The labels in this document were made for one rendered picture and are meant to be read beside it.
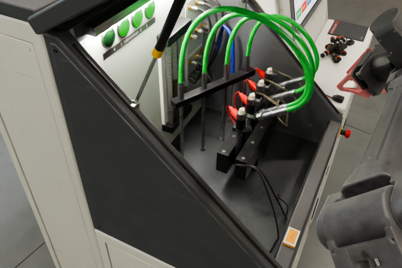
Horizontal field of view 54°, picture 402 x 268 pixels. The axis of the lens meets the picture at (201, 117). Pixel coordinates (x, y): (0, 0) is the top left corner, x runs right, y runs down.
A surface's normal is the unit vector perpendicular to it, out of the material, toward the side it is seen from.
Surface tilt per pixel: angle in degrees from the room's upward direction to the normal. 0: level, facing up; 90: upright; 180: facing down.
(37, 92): 90
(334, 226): 63
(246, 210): 0
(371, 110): 0
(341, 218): 57
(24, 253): 0
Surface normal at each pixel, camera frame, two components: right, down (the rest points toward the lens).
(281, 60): -0.45, 0.56
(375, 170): -0.62, -0.78
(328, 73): 0.01, -0.77
